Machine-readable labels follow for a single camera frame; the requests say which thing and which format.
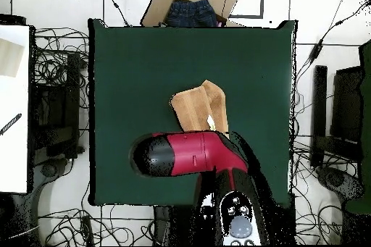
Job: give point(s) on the orange terry towel white tag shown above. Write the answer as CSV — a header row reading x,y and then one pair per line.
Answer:
x,y
194,108

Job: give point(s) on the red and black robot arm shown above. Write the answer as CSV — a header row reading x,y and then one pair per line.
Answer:
x,y
197,152

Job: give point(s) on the dark green tablecloth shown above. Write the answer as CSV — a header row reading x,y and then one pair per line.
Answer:
x,y
139,79

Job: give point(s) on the dark blue jeans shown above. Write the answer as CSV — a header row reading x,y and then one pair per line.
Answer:
x,y
191,13

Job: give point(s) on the brown cardboard box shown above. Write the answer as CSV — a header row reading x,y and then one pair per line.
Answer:
x,y
158,9

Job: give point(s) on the black equipment stand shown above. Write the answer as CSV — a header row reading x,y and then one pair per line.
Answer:
x,y
55,113

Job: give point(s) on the white side table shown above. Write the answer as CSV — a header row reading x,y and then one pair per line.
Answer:
x,y
14,157

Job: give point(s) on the beige paper sheet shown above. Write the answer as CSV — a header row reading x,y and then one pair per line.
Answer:
x,y
10,58

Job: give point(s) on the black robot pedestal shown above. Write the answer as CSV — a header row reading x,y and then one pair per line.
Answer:
x,y
162,223

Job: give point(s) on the black floor frame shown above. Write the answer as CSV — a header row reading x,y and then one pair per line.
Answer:
x,y
262,0

